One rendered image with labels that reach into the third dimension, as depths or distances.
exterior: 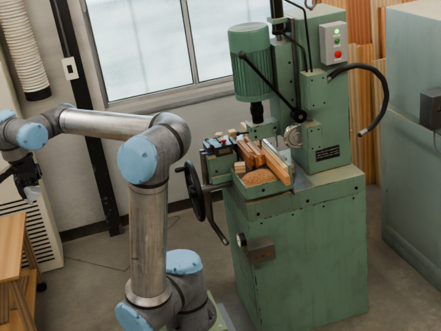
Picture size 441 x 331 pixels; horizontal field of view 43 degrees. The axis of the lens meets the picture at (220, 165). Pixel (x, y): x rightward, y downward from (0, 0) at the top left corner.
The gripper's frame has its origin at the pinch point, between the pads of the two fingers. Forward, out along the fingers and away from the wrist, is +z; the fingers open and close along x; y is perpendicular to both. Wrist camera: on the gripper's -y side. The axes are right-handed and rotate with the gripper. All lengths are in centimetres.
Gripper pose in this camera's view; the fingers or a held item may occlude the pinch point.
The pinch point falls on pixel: (29, 201)
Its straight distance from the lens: 221.1
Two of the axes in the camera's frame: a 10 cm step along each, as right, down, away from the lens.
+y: 9.9, -1.7, 0.1
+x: -1.0, -5.3, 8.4
